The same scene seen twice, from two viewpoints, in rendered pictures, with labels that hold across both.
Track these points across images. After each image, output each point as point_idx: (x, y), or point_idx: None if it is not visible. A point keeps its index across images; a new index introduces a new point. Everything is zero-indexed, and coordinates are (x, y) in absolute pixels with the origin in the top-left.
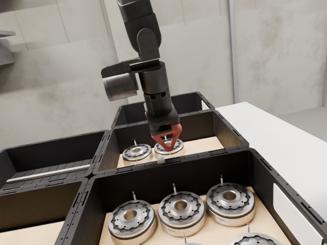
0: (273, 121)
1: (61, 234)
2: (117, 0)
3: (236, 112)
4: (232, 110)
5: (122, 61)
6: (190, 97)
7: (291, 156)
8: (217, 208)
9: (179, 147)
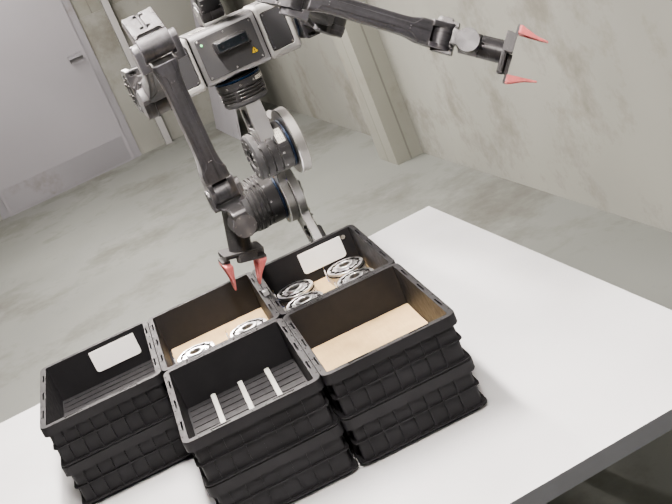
0: None
1: (347, 286)
2: (219, 163)
3: (12, 435)
4: (0, 442)
5: (228, 208)
6: (49, 380)
7: None
8: (306, 288)
9: (205, 342)
